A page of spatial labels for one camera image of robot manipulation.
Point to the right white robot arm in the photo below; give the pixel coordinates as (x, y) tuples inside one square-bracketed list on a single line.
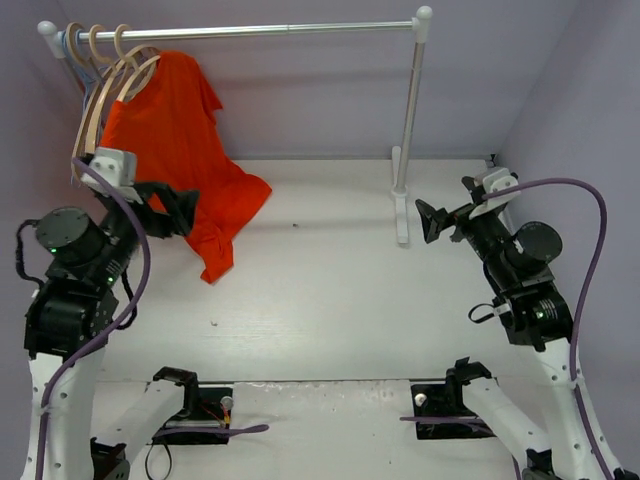
[(544, 330)]

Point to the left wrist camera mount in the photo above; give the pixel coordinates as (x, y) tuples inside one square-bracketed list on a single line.
[(118, 169)]

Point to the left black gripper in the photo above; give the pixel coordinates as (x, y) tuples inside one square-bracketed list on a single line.
[(151, 205)]

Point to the blue wire hanger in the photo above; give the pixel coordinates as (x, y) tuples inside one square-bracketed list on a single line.
[(83, 71)]

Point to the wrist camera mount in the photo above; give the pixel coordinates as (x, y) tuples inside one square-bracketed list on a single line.
[(492, 190), (118, 169)]

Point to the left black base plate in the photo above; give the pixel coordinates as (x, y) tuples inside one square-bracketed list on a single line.
[(209, 413)]

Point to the orange t shirt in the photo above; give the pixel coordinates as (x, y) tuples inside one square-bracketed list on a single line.
[(170, 125)]

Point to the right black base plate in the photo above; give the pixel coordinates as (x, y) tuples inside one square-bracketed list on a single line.
[(445, 419)]

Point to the wooden hanger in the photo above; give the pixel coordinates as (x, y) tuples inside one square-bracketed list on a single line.
[(104, 64), (111, 87), (142, 59)]

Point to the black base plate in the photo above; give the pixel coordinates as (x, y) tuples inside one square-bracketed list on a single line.
[(445, 419), (209, 413)]

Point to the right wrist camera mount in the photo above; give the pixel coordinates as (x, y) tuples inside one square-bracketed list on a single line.
[(492, 190)]

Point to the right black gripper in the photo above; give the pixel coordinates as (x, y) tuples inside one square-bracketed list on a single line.
[(451, 221)]

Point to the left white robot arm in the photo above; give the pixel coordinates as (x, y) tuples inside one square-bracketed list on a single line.
[(97, 276)]

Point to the silver white clothes rack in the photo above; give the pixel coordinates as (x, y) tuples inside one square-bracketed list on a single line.
[(419, 25)]

